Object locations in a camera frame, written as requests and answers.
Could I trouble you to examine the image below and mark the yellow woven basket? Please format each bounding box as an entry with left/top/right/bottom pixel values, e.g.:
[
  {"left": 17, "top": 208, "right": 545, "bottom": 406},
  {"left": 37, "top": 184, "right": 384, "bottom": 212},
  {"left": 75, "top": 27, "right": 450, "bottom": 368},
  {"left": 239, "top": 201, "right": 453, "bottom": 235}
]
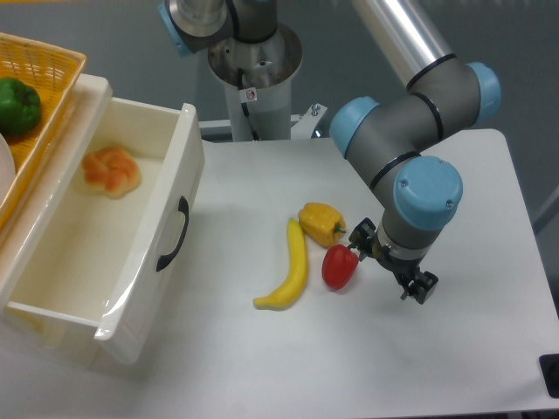
[{"left": 1, "top": 33, "right": 86, "bottom": 227}]

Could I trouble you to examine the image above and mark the red bell pepper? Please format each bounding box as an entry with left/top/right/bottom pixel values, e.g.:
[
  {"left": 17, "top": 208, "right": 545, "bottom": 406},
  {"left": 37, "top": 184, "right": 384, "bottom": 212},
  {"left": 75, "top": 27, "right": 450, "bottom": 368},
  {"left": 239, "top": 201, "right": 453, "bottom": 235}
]
[{"left": 321, "top": 244, "right": 360, "bottom": 290}]

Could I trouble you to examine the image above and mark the green bell pepper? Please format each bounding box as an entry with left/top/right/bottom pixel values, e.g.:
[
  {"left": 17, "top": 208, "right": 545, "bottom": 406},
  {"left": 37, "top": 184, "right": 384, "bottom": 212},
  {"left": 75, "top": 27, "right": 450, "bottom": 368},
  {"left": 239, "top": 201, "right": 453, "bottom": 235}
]
[{"left": 1, "top": 78, "right": 41, "bottom": 136}]

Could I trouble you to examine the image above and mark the black object at table corner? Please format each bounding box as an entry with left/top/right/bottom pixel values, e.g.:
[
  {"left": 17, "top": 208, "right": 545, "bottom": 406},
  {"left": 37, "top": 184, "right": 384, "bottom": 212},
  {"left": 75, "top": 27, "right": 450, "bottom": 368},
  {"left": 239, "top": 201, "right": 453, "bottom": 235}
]
[{"left": 539, "top": 354, "right": 559, "bottom": 399}]

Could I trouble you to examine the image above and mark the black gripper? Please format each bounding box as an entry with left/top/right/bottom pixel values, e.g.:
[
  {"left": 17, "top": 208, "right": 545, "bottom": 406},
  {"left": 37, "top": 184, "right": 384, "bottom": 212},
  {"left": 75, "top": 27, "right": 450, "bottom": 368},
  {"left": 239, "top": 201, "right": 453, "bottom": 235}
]
[{"left": 348, "top": 217, "right": 438, "bottom": 305}]

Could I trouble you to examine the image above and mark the yellow bell pepper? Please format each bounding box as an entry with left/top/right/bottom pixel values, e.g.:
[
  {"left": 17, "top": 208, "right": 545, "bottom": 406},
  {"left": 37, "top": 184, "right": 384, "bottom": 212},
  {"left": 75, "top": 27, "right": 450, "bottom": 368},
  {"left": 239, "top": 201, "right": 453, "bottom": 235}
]
[{"left": 298, "top": 203, "right": 346, "bottom": 248}]

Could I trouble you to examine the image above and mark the white plate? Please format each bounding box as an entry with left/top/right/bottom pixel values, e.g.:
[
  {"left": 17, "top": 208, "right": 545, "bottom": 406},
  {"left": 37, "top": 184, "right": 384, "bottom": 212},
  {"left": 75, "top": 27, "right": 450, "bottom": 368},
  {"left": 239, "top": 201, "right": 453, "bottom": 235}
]
[{"left": 0, "top": 136, "right": 16, "bottom": 203}]

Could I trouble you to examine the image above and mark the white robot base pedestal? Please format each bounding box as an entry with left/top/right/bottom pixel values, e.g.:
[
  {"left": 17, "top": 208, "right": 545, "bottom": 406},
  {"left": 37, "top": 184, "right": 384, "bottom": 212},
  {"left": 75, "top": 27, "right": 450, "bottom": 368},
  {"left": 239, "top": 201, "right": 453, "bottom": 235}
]
[{"left": 208, "top": 24, "right": 302, "bottom": 141}]

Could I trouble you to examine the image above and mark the white top drawer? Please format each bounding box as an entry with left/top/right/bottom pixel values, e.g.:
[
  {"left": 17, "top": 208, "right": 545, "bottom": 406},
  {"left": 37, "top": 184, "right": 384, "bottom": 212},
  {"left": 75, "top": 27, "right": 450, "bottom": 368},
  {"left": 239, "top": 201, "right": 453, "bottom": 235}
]
[{"left": 1, "top": 99, "right": 204, "bottom": 365}]

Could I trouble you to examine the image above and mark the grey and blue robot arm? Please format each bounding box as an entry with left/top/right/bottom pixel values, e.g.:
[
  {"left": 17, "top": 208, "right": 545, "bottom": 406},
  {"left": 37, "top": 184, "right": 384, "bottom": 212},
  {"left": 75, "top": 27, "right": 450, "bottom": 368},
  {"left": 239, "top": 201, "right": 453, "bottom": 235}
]
[{"left": 158, "top": 1, "right": 501, "bottom": 303}]

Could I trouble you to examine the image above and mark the white drawer cabinet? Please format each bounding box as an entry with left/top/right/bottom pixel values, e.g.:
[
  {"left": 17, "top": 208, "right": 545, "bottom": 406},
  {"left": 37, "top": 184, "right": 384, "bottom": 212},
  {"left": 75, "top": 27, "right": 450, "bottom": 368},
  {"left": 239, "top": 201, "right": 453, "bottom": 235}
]
[{"left": 1, "top": 74, "right": 113, "bottom": 309}]

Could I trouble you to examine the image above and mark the white metal bracket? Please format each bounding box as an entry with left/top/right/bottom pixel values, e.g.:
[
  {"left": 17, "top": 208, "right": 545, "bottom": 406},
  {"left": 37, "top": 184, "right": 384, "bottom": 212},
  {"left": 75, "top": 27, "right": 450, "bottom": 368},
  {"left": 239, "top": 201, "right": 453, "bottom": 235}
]
[{"left": 290, "top": 103, "right": 328, "bottom": 141}]

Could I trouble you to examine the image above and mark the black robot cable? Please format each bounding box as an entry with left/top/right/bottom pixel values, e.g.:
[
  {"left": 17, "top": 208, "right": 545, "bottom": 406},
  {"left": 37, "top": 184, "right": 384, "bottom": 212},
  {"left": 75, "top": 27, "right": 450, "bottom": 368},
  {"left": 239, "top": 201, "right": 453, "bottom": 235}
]
[{"left": 236, "top": 67, "right": 260, "bottom": 141}]

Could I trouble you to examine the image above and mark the orange bread roll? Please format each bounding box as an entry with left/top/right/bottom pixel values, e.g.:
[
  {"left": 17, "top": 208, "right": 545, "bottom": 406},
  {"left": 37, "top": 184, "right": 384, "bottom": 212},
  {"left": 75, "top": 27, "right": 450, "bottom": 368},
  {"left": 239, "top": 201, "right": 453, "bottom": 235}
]
[{"left": 81, "top": 147, "right": 141, "bottom": 198}]

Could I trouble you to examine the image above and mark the black top drawer handle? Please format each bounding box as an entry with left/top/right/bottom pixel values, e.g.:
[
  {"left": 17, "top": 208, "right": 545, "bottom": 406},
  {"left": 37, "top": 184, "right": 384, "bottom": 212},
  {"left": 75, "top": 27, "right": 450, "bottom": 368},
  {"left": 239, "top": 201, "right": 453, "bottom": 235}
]
[{"left": 156, "top": 196, "right": 190, "bottom": 272}]

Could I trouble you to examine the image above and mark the yellow banana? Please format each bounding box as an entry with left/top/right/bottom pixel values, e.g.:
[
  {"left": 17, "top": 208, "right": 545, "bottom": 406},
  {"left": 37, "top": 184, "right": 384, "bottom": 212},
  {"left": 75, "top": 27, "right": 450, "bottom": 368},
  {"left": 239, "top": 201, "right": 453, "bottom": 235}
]
[{"left": 252, "top": 218, "right": 309, "bottom": 311}]

